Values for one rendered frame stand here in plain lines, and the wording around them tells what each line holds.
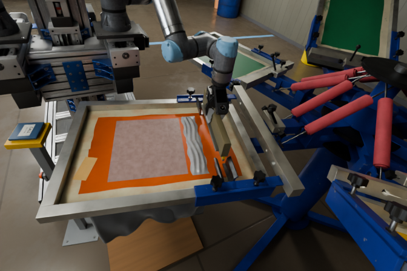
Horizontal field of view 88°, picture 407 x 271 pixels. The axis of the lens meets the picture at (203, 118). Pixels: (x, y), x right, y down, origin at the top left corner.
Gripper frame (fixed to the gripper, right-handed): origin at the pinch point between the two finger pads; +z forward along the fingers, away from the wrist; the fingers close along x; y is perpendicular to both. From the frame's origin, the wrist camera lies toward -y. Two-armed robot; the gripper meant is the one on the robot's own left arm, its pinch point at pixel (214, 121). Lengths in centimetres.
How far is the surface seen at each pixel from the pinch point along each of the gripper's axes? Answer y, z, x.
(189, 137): 1.8, 10.9, 10.0
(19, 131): 11, 10, 81
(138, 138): 3.8, 11.7, 32.9
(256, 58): 88, 12, -60
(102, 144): 2.0, 11.8, 47.7
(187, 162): -11.7, 11.6, 12.8
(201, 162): -12.7, 11.2, 6.8
